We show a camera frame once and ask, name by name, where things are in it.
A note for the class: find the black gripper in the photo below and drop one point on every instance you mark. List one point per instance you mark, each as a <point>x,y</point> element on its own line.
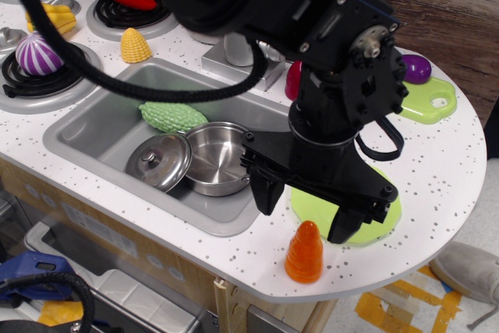
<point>328,167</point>

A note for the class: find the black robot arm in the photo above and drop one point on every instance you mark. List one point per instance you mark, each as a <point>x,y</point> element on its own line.
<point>351,75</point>

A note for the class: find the light green round plate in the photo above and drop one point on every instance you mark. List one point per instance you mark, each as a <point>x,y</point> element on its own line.
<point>310,208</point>

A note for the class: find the orange toy carrot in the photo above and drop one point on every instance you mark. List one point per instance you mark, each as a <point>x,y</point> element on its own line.
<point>304,258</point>

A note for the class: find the steel pot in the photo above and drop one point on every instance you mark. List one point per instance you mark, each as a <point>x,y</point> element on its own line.
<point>215,169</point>

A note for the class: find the magenta toy vegetable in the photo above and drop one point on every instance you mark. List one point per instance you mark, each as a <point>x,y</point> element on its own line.
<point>293,80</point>

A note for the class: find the light green cutting board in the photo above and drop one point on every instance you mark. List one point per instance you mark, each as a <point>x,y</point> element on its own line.
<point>430,102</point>

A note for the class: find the steel pot lid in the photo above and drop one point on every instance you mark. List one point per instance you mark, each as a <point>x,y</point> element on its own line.
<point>161,161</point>

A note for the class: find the green toy bitter gourd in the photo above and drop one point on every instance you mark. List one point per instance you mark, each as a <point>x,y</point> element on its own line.
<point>171,117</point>

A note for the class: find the grey toy faucet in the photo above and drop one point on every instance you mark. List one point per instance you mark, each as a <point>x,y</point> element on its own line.
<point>232,58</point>

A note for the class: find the grey shoe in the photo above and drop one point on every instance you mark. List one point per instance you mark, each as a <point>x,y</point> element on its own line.
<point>468,270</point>

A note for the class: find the purple toy eggplant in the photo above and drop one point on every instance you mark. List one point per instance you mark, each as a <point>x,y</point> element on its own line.
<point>418,69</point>

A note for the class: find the grey toy sink basin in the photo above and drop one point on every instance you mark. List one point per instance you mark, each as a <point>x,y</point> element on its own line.
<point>101,133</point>

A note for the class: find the yellow toy corn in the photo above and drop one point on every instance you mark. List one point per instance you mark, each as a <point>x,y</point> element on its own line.
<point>134,47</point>

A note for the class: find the black stove burner right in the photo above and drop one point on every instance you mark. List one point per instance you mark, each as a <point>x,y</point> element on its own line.
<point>117,16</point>

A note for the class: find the yellow toy squash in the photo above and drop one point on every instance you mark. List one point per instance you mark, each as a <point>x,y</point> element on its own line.
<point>61,16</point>

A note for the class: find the purple white striped toy onion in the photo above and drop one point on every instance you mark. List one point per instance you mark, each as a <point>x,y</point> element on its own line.
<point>36,57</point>

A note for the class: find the black stove burner front left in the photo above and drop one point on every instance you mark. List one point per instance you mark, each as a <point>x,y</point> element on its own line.
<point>21,84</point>

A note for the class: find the grey stove knob middle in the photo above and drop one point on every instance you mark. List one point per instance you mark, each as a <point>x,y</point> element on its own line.
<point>73,5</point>

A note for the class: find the grey stove knob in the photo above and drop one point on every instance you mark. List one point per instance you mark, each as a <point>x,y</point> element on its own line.
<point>10,39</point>
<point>73,5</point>

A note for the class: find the grey stove knob left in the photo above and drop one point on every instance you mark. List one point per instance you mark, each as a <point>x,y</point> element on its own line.
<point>10,39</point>

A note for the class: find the blue clamp handle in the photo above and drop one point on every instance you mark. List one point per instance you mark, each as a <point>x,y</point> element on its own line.
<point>33,263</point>

